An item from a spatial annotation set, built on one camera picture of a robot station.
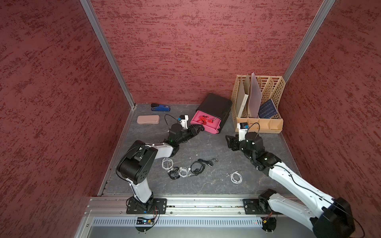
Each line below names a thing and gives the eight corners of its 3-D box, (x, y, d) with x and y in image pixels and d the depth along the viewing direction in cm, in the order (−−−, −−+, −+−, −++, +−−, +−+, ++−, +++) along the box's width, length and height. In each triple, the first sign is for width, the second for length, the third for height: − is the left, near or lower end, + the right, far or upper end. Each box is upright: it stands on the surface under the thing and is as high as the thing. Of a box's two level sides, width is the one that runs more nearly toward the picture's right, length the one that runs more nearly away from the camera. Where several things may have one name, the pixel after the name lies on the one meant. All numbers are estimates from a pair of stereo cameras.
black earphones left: (172, 182, 84) (172, 181, 82) (167, 173, 87) (166, 172, 85) (182, 175, 86) (182, 174, 85) (177, 166, 90) (176, 165, 88)
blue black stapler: (151, 110, 119) (150, 107, 116) (152, 106, 122) (151, 103, 119) (169, 111, 119) (168, 108, 115) (170, 107, 122) (170, 104, 118)
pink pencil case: (137, 124, 111) (136, 121, 108) (139, 117, 115) (138, 115, 112) (158, 124, 111) (158, 121, 108) (160, 117, 115) (159, 115, 112)
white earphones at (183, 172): (178, 177, 86) (178, 176, 84) (179, 168, 89) (178, 166, 87) (190, 177, 86) (190, 176, 84) (190, 168, 89) (190, 166, 87)
